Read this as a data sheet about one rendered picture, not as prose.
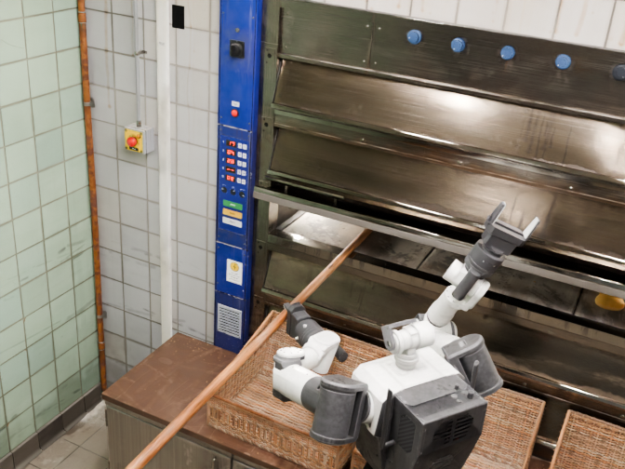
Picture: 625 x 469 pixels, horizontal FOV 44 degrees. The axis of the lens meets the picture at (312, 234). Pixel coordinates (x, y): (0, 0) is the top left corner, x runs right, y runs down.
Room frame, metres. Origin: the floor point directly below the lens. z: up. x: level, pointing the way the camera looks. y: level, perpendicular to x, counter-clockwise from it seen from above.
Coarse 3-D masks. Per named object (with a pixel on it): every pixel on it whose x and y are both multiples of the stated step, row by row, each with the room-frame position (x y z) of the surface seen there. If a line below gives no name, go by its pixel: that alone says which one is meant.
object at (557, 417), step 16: (352, 336) 2.62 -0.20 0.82; (368, 352) 2.57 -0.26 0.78; (496, 400) 2.35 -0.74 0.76; (544, 400) 2.30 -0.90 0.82; (544, 416) 2.27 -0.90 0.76; (560, 416) 2.26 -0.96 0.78; (592, 416) 2.23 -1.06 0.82; (544, 432) 2.25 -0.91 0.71; (592, 432) 2.20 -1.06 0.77; (608, 432) 2.19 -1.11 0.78
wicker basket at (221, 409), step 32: (256, 352) 2.59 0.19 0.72; (352, 352) 2.53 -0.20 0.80; (384, 352) 2.49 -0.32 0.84; (224, 384) 2.39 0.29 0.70; (256, 384) 2.55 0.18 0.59; (224, 416) 2.26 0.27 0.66; (256, 416) 2.20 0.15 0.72; (288, 416) 2.37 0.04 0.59; (288, 448) 2.19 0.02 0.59; (320, 448) 2.09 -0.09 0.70; (352, 448) 2.18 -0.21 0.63
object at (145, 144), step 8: (128, 128) 2.95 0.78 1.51; (136, 128) 2.95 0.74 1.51; (144, 128) 2.95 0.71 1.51; (152, 128) 2.97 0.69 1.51; (128, 136) 2.95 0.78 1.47; (136, 136) 2.93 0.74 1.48; (144, 136) 2.93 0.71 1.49; (152, 136) 2.97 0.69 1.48; (136, 144) 2.93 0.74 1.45; (144, 144) 2.92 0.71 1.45; (152, 144) 2.97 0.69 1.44; (136, 152) 2.94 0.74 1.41; (144, 152) 2.92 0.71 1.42
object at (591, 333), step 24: (288, 240) 2.72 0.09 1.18; (312, 240) 2.73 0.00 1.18; (360, 264) 2.59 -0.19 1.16; (384, 264) 2.57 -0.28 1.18; (432, 288) 2.47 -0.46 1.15; (504, 312) 2.36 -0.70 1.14; (528, 312) 2.32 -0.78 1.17; (552, 312) 2.32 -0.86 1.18; (600, 336) 2.22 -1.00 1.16; (624, 336) 2.20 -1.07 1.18
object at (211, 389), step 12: (360, 240) 2.72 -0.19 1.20; (348, 252) 2.60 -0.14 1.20; (336, 264) 2.50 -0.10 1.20; (324, 276) 2.40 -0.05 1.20; (312, 288) 2.31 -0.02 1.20; (300, 300) 2.23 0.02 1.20; (276, 324) 2.07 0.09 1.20; (264, 336) 2.00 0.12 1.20; (252, 348) 1.93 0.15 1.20; (240, 360) 1.86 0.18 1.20; (228, 372) 1.80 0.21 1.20; (216, 384) 1.74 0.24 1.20; (204, 396) 1.68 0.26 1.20; (192, 408) 1.63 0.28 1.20; (180, 420) 1.58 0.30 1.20; (168, 432) 1.53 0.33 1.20; (156, 444) 1.48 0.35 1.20; (144, 456) 1.44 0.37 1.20; (132, 468) 1.40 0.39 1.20
